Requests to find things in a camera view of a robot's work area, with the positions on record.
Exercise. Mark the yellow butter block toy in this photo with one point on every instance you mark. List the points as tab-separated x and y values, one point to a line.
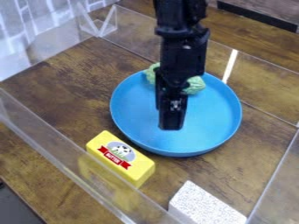
121	158

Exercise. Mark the blue round tray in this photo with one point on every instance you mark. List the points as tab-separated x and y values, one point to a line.
211	122

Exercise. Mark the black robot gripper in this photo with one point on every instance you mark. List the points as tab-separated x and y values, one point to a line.
184	42

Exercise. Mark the clear acrylic enclosure wall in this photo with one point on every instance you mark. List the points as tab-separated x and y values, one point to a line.
53	108

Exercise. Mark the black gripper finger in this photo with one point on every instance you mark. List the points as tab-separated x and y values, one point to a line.
172	109

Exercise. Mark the green bitter gourd toy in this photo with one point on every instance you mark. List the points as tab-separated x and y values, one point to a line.
195	82

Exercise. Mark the white speckled foam block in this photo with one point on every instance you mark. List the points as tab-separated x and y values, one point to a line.
193	206

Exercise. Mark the clear acrylic corner bracket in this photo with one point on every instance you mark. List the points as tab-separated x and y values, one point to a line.
97	27

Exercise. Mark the black baseboard strip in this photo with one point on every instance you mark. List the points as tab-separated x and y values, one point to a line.
279	23

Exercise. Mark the white sheer curtain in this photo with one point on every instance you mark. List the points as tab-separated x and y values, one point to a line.
38	28

